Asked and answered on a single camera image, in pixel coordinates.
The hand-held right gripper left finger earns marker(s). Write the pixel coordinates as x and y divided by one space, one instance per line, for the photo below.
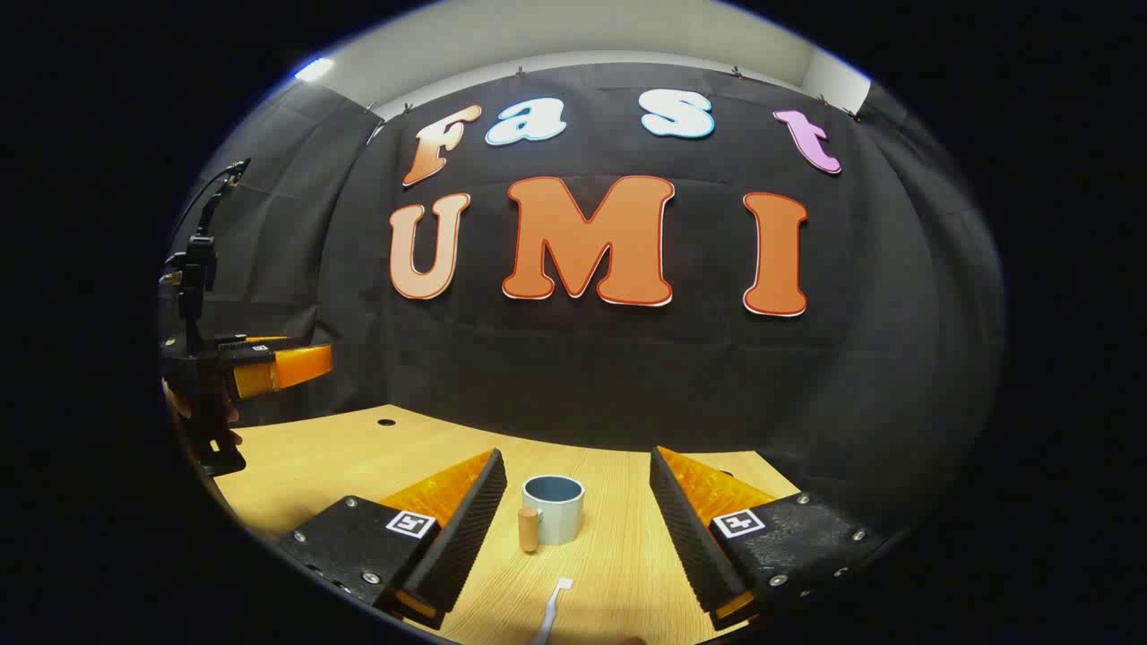
466 528

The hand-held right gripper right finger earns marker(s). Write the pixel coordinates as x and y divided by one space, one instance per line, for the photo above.
685 528

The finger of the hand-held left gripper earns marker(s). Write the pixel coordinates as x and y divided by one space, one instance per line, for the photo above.
237 341
287 369

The white toothbrush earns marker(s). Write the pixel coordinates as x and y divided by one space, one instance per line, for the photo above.
551 609

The wooden desktop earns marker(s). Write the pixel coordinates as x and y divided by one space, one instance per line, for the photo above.
323 466

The black backdrop cloth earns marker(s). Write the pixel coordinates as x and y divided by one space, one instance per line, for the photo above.
627 376

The ceiling light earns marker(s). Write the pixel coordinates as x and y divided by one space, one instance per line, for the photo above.
314 69

